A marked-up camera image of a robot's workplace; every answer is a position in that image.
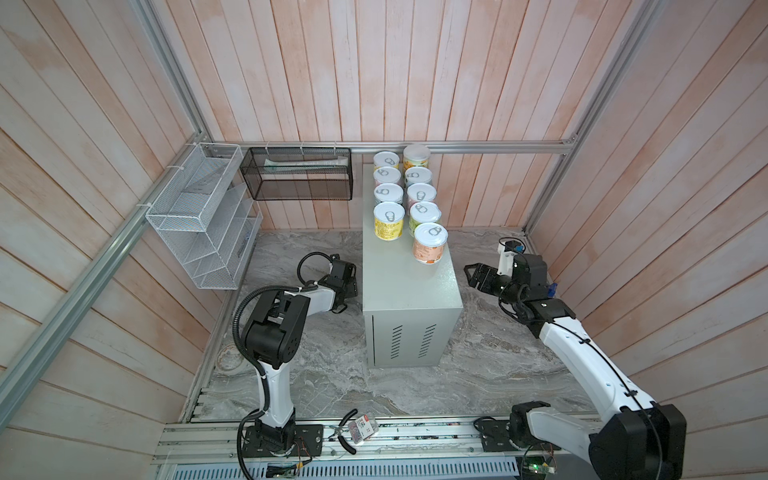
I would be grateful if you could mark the blue label can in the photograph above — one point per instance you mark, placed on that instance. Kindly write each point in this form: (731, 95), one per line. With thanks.
(388, 192)

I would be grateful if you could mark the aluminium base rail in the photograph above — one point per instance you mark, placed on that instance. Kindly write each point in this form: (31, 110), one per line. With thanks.
(461, 447)

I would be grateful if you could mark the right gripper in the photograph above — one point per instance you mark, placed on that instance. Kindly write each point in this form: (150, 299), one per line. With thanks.
(489, 271)

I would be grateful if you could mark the teal label can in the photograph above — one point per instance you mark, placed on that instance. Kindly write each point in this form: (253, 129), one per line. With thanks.
(418, 175)

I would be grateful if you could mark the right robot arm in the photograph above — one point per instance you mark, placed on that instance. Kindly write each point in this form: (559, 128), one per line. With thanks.
(636, 437)

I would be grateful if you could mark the grey metal cabinet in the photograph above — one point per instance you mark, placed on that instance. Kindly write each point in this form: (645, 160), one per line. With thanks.
(410, 308)

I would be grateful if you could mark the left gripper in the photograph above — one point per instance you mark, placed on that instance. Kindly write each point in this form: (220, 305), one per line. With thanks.
(352, 288)

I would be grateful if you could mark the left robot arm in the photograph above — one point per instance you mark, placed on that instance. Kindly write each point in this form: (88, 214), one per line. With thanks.
(267, 329)

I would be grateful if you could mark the black mesh wall basket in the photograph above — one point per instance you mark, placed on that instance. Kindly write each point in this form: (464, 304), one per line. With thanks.
(298, 173)

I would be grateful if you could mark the orange yellow label can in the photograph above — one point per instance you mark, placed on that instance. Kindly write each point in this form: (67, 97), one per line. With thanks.
(416, 155)

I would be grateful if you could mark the light pink label can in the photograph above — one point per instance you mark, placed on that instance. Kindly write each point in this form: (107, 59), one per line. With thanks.
(421, 192)

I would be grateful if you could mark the white wire mesh shelf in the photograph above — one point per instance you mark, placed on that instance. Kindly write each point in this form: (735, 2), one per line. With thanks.
(206, 220)

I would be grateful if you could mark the green label can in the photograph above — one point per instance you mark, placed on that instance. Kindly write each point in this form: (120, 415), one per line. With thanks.
(423, 212)

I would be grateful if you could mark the clear tape roll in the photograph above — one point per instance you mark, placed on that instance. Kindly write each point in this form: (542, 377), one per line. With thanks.
(229, 360)

